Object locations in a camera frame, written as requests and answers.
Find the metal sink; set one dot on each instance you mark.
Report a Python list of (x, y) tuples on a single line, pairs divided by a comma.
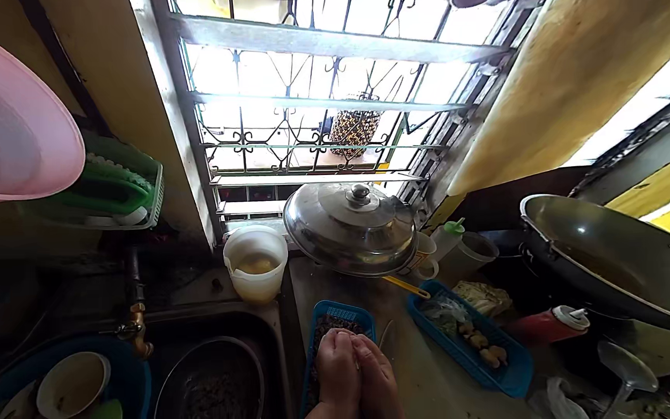
[(280, 349)]

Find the pink plastic basin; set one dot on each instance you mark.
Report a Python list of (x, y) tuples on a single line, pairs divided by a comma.
[(27, 116)]

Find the person's left forearm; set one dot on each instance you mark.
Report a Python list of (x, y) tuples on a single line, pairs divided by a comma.
[(328, 411)]

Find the knife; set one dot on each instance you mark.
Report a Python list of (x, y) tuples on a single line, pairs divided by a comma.
[(388, 336)]

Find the blue basket with lattice rim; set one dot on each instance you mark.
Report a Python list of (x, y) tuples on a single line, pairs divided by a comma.
[(361, 317)]

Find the metal ladle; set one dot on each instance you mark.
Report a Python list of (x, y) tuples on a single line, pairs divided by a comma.
[(629, 364)]

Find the person's left fingers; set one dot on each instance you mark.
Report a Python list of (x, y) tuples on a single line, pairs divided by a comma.
[(339, 343)]

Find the translucent white plastic pail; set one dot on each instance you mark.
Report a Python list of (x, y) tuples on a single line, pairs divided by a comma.
[(256, 282)]

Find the brass faucet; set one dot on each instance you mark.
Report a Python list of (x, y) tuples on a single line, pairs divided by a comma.
[(138, 331)]

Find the green plastic basket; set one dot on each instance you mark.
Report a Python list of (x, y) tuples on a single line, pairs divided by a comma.
[(156, 203)]

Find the large domed metal lid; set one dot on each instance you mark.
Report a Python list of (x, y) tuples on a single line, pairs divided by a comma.
[(335, 224)]

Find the large metal wok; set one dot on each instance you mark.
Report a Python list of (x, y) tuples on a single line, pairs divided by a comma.
[(649, 244)]

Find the person's right fingers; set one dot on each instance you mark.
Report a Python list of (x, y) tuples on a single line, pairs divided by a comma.
[(367, 349)]

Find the person's left hand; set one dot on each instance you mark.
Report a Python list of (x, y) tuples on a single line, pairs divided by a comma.
[(338, 372)]

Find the speckled woven round container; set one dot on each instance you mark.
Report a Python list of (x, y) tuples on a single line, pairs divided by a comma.
[(356, 131)]

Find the green plastic tray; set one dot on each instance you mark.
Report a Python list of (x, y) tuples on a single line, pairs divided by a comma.
[(111, 192)]

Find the squeeze bottle with green cap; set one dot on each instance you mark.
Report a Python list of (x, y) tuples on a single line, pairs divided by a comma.
[(444, 240)]

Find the long blue plastic basket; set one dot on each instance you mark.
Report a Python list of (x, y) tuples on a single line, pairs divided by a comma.
[(501, 381)]

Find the person's right hand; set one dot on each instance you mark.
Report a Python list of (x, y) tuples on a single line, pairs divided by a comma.
[(378, 381)]

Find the white mug with print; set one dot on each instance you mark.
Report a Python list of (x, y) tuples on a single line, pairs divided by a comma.
[(424, 247)]

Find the crumpled pale plastic bag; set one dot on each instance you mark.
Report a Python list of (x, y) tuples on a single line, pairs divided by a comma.
[(483, 297)]

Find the large blue basin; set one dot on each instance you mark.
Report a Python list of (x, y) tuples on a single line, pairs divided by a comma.
[(137, 378)]

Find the yellowish hanging sheet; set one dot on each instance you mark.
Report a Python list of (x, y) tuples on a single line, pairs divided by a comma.
[(567, 87)]

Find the red squeeze bottle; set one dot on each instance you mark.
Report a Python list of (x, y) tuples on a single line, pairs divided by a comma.
[(544, 326)]

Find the round metal pan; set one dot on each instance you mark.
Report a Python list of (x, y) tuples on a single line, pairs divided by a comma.
[(210, 390)]

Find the clear plastic container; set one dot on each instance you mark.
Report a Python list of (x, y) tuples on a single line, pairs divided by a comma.
[(474, 251)]

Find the window with louvers and grille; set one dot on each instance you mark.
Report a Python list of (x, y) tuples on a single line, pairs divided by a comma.
[(312, 46)]

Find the pile of ginger pieces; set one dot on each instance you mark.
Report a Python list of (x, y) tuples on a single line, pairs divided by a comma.
[(476, 339)]

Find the white bowl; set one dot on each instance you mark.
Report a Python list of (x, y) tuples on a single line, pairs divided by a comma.
[(76, 384)]

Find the clear bag of green vegetables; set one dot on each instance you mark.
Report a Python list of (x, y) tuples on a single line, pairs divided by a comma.
[(444, 314)]

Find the pile of dark brown bits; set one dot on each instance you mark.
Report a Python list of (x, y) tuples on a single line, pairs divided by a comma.
[(331, 324)]

